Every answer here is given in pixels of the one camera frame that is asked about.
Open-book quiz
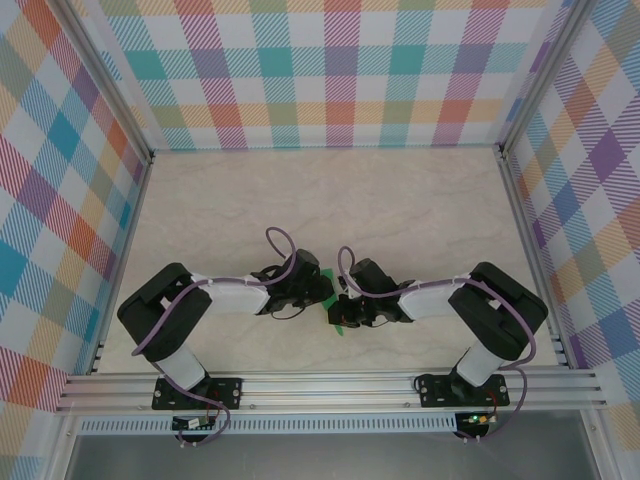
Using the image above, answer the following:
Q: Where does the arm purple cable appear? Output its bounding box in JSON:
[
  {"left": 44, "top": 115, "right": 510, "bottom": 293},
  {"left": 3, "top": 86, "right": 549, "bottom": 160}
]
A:
[
  {"left": 130, "top": 227, "right": 314, "bottom": 448},
  {"left": 337, "top": 245, "right": 539, "bottom": 444}
]

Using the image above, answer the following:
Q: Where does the slotted grey cable duct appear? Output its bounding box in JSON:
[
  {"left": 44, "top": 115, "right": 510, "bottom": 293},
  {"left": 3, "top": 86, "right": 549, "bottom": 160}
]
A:
[{"left": 78, "top": 418, "right": 459, "bottom": 436}]

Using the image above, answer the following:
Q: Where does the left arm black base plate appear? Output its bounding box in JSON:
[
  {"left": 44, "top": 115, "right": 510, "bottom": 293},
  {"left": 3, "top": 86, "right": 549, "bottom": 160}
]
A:
[{"left": 151, "top": 376, "right": 244, "bottom": 412}]

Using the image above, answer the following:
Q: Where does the small dark circuit board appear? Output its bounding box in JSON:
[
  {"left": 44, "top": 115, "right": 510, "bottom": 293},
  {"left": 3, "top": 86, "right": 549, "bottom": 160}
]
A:
[{"left": 171, "top": 415, "right": 217, "bottom": 432}]

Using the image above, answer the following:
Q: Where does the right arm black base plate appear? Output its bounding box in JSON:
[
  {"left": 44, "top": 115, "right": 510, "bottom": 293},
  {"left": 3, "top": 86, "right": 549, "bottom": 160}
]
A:
[{"left": 416, "top": 374, "right": 511, "bottom": 409}]

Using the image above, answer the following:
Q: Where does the aluminium frame post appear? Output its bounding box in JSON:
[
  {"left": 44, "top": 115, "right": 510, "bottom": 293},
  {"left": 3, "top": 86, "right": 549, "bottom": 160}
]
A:
[
  {"left": 48, "top": 0, "right": 155, "bottom": 164},
  {"left": 498, "top": 0, "right": 597, "bottom": 157}
]

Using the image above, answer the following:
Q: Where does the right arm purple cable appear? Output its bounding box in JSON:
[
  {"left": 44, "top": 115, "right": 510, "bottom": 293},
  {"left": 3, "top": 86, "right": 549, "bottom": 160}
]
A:
[{"left": 337, "top": 245, "right": 539, "bottom": 444}]

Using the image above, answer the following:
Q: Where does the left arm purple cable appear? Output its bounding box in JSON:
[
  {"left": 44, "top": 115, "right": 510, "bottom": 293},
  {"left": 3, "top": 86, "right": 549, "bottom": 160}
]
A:
[{"left": 130, "top": 227, "right": 314, "bottom": 448}]

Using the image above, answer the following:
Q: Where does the wide aluminium mounting rail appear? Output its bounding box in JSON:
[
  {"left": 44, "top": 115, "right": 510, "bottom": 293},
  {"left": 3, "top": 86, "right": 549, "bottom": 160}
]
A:
[{"left": 54, "top": 366, "right": 609, "bottom": 414}]

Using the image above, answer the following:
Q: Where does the aluminium side rail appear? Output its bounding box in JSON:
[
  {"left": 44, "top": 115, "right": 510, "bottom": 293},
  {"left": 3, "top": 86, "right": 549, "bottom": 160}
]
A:
[
  {"left": 496, "top": 144, "right": 572, "bottom": 369},
  {"left": 86, "top": 153, "right": 154, "bottom": 376}
]

